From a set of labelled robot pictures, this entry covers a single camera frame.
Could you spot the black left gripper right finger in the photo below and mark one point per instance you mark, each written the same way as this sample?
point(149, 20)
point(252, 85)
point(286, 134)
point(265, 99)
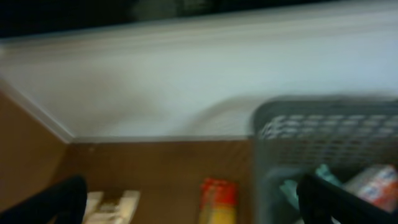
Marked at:
point(337, 204)

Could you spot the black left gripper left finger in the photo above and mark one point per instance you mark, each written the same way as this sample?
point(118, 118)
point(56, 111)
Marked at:
point(64, 202)

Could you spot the mint green wipes packet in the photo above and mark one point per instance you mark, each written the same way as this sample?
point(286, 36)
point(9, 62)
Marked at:
point(293, 190)

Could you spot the beige Panisse snack bag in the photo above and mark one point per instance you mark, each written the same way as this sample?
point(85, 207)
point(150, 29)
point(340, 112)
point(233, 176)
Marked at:
point(108, 208)

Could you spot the Kleenex tissue multipack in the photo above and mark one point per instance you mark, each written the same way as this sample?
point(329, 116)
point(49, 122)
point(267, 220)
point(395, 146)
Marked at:
point(376, 185)

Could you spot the spaghetti packet orange ends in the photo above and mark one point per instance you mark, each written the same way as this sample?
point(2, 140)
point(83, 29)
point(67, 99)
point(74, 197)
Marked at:
point(218, 204)

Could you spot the grey plastic basket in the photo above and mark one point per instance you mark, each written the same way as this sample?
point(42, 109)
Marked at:
point(293, 137)

